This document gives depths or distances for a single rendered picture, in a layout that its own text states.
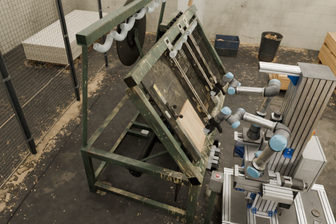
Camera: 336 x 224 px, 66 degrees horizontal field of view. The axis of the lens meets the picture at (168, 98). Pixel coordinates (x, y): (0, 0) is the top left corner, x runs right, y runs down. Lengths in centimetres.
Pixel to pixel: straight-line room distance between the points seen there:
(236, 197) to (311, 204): 89
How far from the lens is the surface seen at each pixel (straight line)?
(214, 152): 312
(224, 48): 690
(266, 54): 696
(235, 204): 344
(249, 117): 232
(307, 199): 382
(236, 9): 766
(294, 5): 782
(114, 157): 300
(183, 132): 265
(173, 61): 288
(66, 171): 404
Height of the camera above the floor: 301
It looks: 36 degrees down
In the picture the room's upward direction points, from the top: 2 degrees clockwise
